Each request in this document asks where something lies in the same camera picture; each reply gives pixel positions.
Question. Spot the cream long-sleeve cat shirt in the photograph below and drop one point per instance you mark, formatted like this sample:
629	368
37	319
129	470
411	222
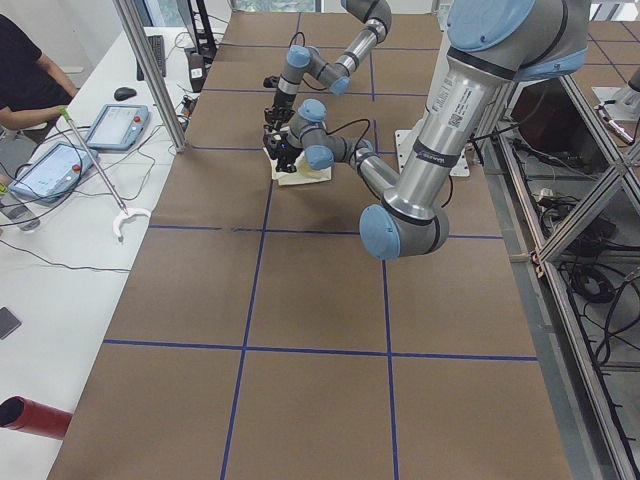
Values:
304	174

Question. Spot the grey aluminium frame post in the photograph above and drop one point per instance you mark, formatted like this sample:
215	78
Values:
137	37

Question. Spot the far teach pendant tablet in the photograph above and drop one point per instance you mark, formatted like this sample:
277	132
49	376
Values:
117	127

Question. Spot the red cylinder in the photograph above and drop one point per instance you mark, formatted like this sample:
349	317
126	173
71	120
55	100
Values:
27	416

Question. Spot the person in black shirt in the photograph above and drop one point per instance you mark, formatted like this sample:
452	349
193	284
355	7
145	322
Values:
33	87

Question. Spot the near teach pendant tablet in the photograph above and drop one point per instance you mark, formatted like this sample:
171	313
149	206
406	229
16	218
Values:
53	174

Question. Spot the black computer mouse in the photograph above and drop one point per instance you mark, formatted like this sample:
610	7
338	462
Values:
124	93

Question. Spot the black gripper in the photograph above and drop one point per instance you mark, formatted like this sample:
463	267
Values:
286	151
278	113

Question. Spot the teach pendant tablet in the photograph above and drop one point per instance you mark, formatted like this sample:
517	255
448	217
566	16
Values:
53	174
117	127

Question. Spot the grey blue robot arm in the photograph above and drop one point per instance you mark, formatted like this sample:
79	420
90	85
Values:
301	60
491	43

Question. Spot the black smartphone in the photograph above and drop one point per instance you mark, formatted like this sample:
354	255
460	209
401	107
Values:
9	323

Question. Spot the grabber stick with white hook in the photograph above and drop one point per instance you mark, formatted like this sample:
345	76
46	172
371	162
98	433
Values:
126	213

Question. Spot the black keyboard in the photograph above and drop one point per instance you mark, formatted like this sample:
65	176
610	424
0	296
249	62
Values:
157	47

